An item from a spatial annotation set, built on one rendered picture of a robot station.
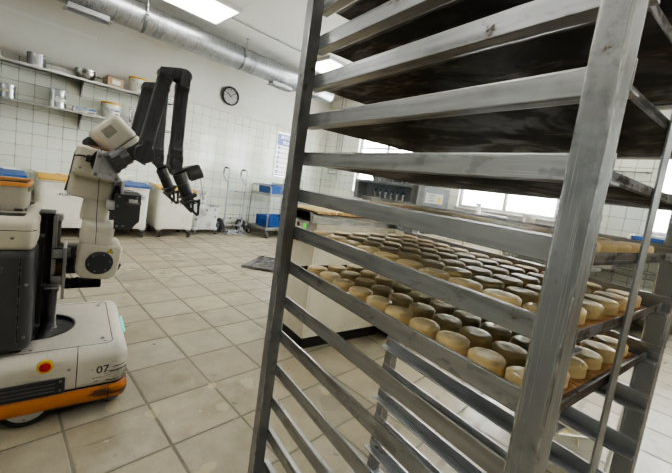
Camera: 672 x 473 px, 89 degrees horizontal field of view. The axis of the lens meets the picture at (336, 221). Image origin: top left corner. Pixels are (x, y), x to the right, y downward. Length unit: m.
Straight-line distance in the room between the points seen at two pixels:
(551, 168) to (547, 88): 0.09
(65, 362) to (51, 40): 4.74
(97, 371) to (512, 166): 1.73
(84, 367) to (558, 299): 1.72
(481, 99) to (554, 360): 0.32
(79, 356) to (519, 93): 1.75
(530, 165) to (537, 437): 0.29
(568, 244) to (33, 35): 5.91
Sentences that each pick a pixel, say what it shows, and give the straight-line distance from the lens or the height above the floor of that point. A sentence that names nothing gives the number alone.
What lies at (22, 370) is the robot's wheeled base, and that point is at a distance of 1.83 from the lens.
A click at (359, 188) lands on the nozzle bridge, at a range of 2.94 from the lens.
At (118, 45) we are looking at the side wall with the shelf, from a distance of 6.15.
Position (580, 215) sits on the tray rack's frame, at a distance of 0.41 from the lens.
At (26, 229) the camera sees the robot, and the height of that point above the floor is 0.77.
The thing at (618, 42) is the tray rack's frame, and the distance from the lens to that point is 0.44.
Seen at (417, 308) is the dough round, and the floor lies 0.88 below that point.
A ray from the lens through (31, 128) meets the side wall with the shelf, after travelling 5.85.
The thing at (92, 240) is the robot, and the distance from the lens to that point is 1.86.
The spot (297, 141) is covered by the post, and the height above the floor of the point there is 1.18.
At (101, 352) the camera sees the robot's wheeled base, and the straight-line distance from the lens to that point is 1.83.
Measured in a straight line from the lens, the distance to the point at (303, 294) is 2.28.
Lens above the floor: 1.09
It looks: 6 degrees down
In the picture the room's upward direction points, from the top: 8 degrees clockwise
